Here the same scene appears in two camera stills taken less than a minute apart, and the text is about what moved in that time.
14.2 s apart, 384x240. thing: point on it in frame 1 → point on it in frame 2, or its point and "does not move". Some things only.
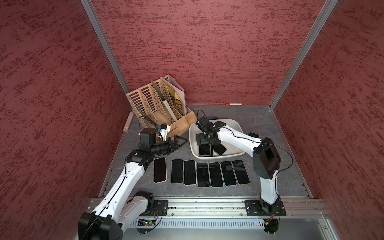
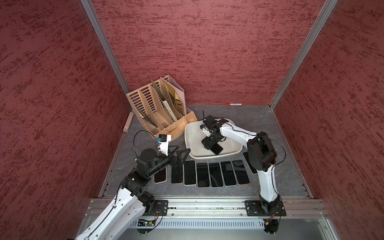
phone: x=159 y=170 does not move
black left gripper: x=170 y=148 → x=179 y=153
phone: x=203 y=175 does not move
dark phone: x=206 y=150 → x=245 y=156
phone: x=215 y=176 does not move
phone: x=190 y=174 does not move
